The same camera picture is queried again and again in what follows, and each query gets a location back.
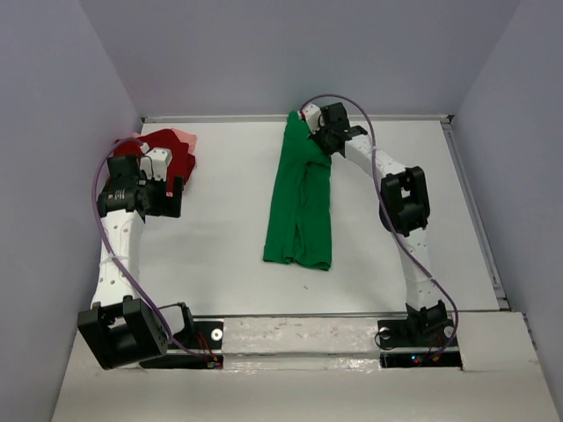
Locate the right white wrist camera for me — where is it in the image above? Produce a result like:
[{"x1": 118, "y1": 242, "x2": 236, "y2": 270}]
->
[{"x1": 298, "y1": 104, "x2": 323, "y2": 134}]

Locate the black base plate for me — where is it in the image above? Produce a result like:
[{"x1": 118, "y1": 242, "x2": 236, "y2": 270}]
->
[
  {"x1": 140, "y1": 320, "x2": 224, "y2": 370},
  {"x1": 374, "y1": 319, "x2": 462, "y2": 368}
]

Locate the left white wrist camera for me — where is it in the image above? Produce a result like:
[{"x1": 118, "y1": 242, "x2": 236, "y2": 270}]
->
[{"x1": 139, "y1": 148, "x2": 172, "y2": 182}]

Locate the green t shirt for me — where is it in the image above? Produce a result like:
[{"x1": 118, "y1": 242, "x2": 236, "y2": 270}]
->
[{"x1": 262, "y1": 111, "x2": 333, "y2": 271}]

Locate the pink folded t shirt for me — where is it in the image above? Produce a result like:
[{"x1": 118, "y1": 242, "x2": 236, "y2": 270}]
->
[{"x1": 172, "y1": 128, "x2": 197, "y2": 155}]

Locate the red folded t shirt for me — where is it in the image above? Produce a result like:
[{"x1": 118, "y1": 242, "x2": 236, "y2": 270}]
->
[{"x1": 113, "y1": 128, "x2": 196, "y2": 194}]

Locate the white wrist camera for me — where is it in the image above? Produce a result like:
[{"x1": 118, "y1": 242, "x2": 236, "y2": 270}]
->
[
  {"x1": 139, "y1": 148, "x2": 172, "y2": 182},
  {"x1": 298, "y1": 104, "x2": 323, "y2": 134}
]

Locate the white front platform board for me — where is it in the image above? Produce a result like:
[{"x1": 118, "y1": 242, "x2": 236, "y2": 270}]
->
[{"x1": 54, "y1": 312, "x2": 559, "y2": 421}]

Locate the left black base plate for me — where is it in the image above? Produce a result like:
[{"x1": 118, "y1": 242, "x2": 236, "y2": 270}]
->
[{"x1": 140, "y1": 320, "x2": 224, "y2": 370}]

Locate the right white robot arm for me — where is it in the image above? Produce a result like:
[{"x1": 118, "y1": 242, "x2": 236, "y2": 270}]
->
[{"x1": 299, "y1": 97, "x2": 457, "y2": 353}]

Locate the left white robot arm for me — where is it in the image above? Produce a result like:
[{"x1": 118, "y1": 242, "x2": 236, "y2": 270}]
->
[{"x1": 77, "y1": 148, "x2": 194, "y2": 370}]

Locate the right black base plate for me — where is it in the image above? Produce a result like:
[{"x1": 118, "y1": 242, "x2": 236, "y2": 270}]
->
[{"x1": 374, "y1": 319, "x2": 462, "y2": 368}]

